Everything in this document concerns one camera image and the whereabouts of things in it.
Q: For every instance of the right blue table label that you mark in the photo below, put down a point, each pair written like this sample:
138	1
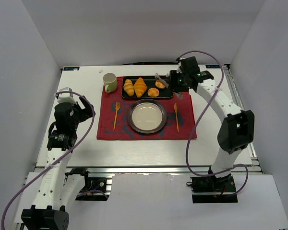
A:
212	66

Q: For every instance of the round bread bun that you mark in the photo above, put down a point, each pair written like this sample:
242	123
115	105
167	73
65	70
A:
153	92
159	84

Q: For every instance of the pale green mug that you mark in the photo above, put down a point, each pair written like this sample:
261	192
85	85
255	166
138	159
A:
110	82

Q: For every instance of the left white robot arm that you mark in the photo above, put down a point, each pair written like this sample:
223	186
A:
49	208

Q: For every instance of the orange plastic fork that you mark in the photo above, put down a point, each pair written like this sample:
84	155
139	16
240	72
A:
117	108

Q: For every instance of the orange plastic knife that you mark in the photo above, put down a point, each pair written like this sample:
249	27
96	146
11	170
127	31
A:
176	115

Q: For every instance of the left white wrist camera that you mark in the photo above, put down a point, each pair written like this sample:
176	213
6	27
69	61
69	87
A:
65	95

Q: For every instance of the dark rimmed white plate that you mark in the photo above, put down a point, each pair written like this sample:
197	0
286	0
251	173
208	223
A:
147	116

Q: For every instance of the red patterned placemat cloth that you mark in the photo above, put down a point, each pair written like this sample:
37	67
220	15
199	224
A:
123	131

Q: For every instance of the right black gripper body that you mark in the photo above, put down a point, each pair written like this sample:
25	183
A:
172	81

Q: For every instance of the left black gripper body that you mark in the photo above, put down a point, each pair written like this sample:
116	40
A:
81	109

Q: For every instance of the left blue table label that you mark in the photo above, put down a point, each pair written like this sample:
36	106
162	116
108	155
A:
71	68

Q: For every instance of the black rectangular tray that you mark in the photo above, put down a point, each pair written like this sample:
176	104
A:
150	82

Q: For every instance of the right striped croissant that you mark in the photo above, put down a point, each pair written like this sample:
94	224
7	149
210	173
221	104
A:
140	87

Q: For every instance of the metal serving tongs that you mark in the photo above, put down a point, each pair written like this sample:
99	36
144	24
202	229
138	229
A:
157	76

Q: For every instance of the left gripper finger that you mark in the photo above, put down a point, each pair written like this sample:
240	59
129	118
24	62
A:
88	111
77	110

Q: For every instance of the left striped croissant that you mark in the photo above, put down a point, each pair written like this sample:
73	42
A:
128	88

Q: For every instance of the striped croissant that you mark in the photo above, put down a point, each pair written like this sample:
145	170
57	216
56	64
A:
140	87
128	88

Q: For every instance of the blue table label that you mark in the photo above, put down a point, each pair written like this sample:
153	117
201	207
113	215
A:
212	66
71	68

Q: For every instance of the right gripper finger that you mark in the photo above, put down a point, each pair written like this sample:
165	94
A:
176	90
168	78

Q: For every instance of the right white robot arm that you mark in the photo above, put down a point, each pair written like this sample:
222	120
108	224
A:
237	126

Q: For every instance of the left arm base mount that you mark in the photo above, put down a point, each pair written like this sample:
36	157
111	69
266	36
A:
93	186

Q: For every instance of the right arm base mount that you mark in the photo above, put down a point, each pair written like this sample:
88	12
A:
211	190

